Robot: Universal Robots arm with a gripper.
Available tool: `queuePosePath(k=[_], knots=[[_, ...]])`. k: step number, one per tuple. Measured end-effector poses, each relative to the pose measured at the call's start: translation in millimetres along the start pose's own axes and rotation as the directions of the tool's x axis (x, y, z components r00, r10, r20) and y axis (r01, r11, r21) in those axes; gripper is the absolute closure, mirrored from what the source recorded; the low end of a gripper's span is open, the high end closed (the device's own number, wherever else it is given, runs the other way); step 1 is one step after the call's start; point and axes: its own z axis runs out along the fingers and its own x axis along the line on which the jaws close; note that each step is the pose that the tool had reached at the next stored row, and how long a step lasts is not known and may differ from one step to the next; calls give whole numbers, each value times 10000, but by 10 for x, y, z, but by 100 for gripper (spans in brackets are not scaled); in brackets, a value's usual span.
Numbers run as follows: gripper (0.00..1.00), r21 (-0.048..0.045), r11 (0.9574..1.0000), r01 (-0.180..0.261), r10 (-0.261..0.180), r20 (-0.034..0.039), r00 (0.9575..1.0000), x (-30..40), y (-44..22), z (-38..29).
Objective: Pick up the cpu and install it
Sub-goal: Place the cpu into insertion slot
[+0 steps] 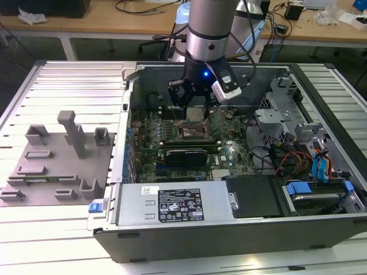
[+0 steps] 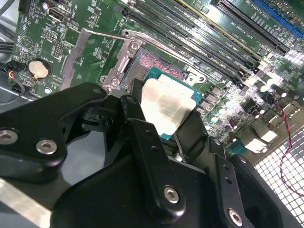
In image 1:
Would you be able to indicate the blue case latch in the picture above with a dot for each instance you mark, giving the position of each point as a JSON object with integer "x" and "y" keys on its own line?
{"x": 95, "y": 207}

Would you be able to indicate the silver power supply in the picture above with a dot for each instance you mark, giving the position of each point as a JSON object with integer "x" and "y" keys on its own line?
{"x": 137, "y": 200}

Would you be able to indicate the round coin battery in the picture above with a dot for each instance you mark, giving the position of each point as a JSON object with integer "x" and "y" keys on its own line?
{"x": 229, "y": 115}

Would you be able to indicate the black RAM slot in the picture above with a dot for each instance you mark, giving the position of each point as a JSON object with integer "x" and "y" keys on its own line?
{"x": 164, "y": 106}
{"x": 164, "y": 110}
{"x": 189, "y": 147}
{"x": 189, "y": 140}
{"x": 164, "y": 117}
{"x": 189, "y": 144}
{"x": 164, "y": 113}

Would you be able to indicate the silver metal disk bay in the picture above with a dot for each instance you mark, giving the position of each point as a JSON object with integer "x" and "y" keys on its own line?
{"x": 272, "y": 114}

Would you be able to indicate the small black cube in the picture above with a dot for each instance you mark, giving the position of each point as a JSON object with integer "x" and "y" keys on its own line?
{"x": 294, "y": 12}

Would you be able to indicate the small black adapter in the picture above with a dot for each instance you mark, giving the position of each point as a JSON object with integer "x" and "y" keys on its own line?
{"x": 281, "y": 30}

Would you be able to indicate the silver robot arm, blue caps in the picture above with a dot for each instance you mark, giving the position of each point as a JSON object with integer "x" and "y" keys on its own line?
{"x": 207, "y": 17}

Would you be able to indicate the black graphics card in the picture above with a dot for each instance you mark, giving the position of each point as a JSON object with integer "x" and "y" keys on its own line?
{"x": 186, "y": 157}

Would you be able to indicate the blue box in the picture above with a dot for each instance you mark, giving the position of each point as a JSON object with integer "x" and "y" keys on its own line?
{"x": 361, "y": 5}

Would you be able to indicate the open black PC case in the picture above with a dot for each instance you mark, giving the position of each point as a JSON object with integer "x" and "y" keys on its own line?
{"x": 229, "y": 243}

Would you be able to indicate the silver chipset heatsink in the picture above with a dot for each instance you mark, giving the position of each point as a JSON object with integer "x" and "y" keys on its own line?
{"x": 220, "y": 174}

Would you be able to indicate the clear plastic bags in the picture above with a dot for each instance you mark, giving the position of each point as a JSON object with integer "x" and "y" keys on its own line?
{"x": 327, "y": 15}

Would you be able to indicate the grey parts rack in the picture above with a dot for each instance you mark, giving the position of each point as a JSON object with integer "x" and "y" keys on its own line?
{"x": 57, "y": 172}

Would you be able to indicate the CPU socket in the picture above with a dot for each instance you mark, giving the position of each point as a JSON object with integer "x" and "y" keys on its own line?
{"x": 190, "y": 131}

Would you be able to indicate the white flat device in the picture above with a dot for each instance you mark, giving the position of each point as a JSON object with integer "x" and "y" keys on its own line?
{"x": 318, "y": 3}

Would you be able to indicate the black cylinder component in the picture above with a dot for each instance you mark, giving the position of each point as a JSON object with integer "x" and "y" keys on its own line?
{"x": 152, "y": 101}

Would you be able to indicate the green RAM stick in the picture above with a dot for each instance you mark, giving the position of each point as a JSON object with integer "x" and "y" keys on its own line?
{"x": 43, "y": 180}

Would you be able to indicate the crumpled clear plastic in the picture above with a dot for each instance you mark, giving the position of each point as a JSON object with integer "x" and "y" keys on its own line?
{"x": 31, "y": 16}

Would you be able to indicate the hard disk in blue carrier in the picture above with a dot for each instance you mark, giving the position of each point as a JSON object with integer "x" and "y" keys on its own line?
{"x": 298, "y": 187}

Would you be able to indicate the black desktop box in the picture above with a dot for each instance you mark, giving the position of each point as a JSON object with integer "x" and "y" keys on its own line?
{"x": 265, "y": 8}

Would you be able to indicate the white box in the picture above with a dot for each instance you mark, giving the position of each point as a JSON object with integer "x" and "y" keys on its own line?
{"x": 362, "y": 24}

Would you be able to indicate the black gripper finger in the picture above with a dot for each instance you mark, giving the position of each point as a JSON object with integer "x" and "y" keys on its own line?
{"x": 210, "y": 100}
{"x": 173, "y": 96}

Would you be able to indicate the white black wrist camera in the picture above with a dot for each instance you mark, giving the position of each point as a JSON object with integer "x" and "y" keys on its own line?
{"x": 228, "y": 84}

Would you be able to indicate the green motherboard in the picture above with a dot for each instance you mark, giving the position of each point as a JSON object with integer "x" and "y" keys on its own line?
{"x": 235, "y": 134}

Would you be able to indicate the wooden desk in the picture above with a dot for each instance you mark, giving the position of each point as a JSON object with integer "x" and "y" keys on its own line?
{"x": 321, "y": 35}
{"x": 86, "y": 24}

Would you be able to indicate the wide black box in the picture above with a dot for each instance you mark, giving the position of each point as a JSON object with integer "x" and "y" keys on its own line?
{"x": 43, "y": 7}

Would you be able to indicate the silver CPU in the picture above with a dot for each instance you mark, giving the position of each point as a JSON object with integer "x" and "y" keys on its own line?
{"x": 195, "y": 114}

